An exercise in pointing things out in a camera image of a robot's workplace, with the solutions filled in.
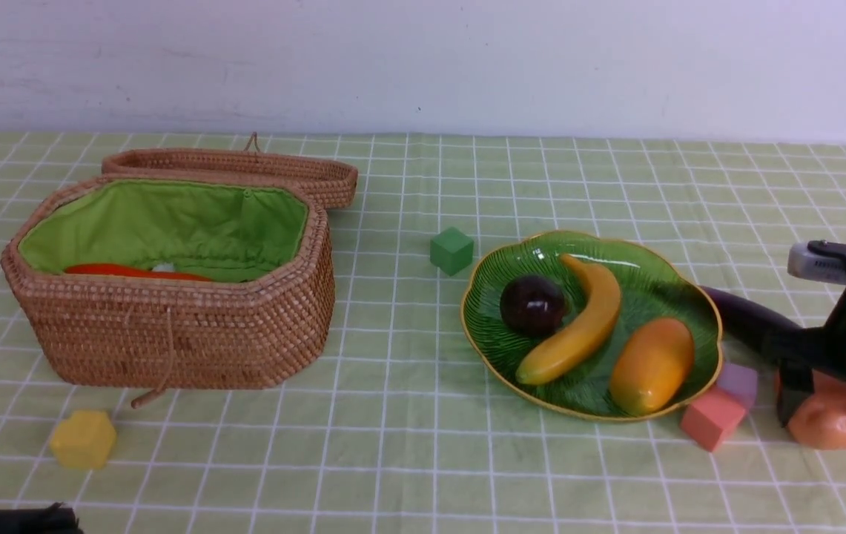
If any wicker basket lid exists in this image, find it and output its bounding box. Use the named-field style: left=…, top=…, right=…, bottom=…
left=101, top=133, right=359, bottom=209

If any orange plastic mango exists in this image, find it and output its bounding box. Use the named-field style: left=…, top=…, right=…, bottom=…
left=608, top=317, right=696, bottom=417

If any purple plastic mangosteen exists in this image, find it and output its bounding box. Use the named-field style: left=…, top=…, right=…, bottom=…
left=500, top=274, right=569, bottom=338

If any green foam cube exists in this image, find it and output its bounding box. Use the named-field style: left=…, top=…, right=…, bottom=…
left=429, top=227, right=475, bottom=277

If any purple foam cube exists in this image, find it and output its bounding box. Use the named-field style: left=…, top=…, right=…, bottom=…
left=716, top=361, right=759, bottom=410

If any brown plastic potato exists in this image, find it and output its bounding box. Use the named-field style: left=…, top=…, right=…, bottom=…
left=783, top=371, right=846, bottom=450

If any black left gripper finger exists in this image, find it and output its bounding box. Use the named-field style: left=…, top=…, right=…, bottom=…
left=0, top=503, right=82, bottom=533

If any green checkered tablecloth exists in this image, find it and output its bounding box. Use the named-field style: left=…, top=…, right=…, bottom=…
left=0, top=133, right=846, bottom=533

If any purple plastic eggplant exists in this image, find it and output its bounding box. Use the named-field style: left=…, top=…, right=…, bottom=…
left=700, top=286, right=802, bottom=365

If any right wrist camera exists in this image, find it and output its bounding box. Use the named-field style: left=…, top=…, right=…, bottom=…
left=787, top=240, right=846, bottom=286

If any green leaf glass plate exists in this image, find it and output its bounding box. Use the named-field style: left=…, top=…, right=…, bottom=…
left=460, top=230, right=724, bottom=422

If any pink foam cube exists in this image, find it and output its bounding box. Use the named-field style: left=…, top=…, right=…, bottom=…
left=680, top=386, right=748, bottom=452

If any woven wicker basket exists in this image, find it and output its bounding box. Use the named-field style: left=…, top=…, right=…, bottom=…
left=0, top=174, right=335, bottom=394

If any orange plastic carrot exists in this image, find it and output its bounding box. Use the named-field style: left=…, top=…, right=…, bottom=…
left=64, top=263, right=212, bottom=283

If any yellow plastic banana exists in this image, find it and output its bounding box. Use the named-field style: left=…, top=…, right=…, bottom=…
left=515, top=254, right=622, bottom=386

